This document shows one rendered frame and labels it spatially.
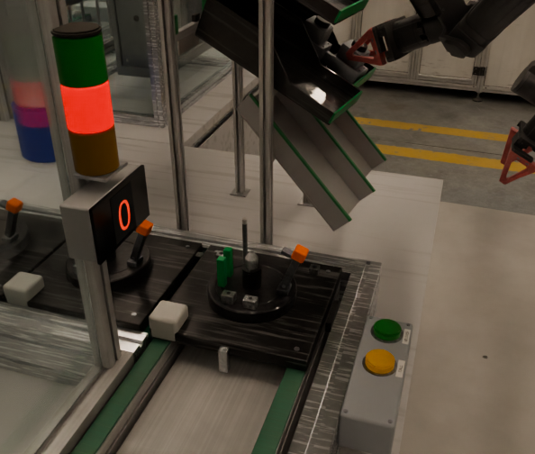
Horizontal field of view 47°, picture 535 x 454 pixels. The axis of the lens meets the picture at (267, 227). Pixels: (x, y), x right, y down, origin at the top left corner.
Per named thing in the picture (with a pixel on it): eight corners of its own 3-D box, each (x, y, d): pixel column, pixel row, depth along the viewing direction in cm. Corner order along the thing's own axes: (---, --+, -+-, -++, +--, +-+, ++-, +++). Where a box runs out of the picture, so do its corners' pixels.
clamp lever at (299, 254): (291, 285, 96) (310, 249, 92) (287, 292, 94) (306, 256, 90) (270, 274, 96) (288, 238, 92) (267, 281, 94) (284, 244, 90)
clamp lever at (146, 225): (142, 257, 103) (154, 222, 98) (137, 264, 101) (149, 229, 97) (123, 247, 103) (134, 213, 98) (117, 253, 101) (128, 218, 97)
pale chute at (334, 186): (358, 201, 121) (376, 190, 119) (333, 231, 111) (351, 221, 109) (268, 87, 119) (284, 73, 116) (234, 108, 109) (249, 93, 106)
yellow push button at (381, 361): (395, 362, 87) (396, 351, 86) (391, 381, 84) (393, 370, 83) (367, 356, 89) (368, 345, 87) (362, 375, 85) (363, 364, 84)
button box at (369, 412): (408, 352, 97) (413, 322, 94) (390, 459, 79) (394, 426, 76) (364, 343, 99) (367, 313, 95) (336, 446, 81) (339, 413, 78)
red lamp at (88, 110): (122, 120, 70) (117, 77, 67) (99, 136, 65) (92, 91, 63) (83, 115, 71) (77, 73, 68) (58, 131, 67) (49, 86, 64)
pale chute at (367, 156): (371, 169, 134) (386, 158, 131) (349, 195, 124) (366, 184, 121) (290, 66, 132) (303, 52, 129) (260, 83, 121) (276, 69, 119)
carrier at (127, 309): (203, 252, 112) (199, 190, 106) (140, 336, 93) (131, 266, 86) (86, 231, 119) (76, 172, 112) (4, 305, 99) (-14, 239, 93)
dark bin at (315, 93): (357, 102, 112) (376, 68, 107) (329, 125, 102) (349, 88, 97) (232, 20, 116) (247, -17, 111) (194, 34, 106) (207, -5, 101)
